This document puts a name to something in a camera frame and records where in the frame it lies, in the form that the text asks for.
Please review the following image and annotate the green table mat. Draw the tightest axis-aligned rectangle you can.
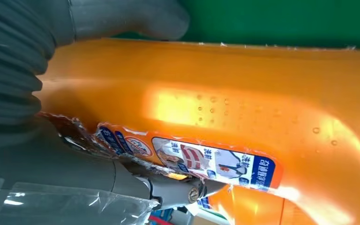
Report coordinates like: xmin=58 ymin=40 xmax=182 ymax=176
xmin=114 ymin=0 xmax=360 ymax=50

